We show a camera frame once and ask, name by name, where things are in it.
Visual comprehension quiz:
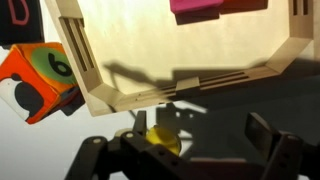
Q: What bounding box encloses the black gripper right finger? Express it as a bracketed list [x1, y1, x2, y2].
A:
[244, 112, 320, 180]

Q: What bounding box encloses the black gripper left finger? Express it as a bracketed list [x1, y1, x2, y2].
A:
[66, 110, 208, 180]

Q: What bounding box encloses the yellow lemon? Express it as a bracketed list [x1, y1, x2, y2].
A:
[145, 125, 183, 157]

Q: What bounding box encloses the orange fabric cube number 6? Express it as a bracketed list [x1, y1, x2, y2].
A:
[0, 41, 86, 125]

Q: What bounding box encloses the pink cube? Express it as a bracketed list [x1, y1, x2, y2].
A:
[169, 0, 224, 15]

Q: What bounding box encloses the octagonal wooden box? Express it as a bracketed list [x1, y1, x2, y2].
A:
[44, 0, 320, 118]

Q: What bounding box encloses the black fabric cube letter D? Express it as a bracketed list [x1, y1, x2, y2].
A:
[0, 0, 45, 47]

